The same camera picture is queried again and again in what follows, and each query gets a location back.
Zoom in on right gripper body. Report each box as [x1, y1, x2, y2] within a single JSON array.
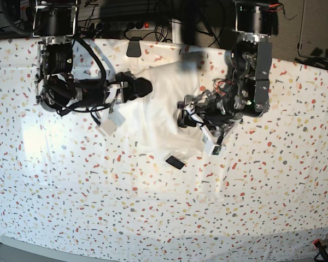
[[71, 73, 131, 113]]

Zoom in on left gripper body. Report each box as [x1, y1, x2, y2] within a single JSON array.
[[182, 90, 243, 145]]

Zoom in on white printed T-shirt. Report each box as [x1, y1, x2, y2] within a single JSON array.
[[112, 61, 206, 161]]

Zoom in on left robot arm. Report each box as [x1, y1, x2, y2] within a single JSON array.
[[177, 1, 282, 145]]

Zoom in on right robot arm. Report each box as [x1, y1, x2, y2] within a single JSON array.
[[32, 1, 153, 116]]

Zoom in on black T-shirt neck label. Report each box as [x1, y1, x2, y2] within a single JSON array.
[[166, 156, 185, 170]]

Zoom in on black table clamp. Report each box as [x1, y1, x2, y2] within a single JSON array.
[[126, 37, 142, 58]]

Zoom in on terrazzo pattern tablecloth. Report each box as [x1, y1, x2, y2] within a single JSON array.
[[0, 39, 328, 261]]

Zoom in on red clamp right corner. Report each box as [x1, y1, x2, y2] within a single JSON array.
[[313, 239, 321, 249]]

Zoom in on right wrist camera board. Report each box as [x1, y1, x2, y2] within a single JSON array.
[[96, 114, 125, 137]]

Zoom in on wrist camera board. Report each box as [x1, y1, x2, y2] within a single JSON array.
[[203, 139, 226, 156], [96, 114, 125, 137]]

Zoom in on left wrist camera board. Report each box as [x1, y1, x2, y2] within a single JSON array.
[[203, 139, 226, 156]]

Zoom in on white metal stand post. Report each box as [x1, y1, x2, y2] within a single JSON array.
[[171, 18, 183, 44]]

